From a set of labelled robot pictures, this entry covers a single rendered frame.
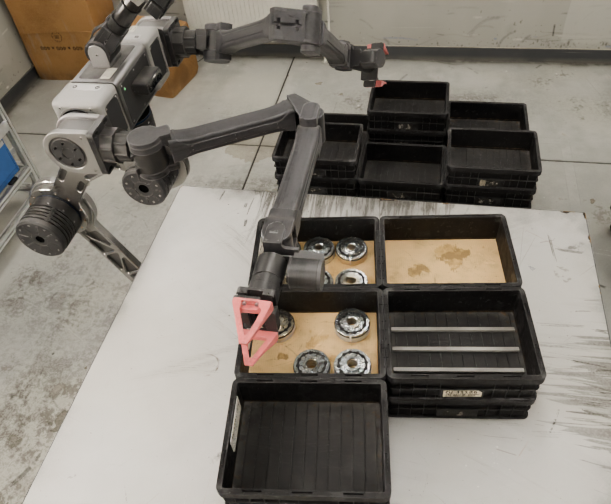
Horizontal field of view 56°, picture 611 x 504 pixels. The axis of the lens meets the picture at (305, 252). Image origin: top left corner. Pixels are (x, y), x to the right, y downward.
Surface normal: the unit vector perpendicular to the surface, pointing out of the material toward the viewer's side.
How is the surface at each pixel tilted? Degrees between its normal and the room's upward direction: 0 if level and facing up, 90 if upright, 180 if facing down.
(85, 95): 0
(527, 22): 90
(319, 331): 0
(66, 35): 87
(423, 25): 90
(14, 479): 0
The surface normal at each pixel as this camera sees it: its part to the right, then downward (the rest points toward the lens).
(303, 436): -0.08, -0.68
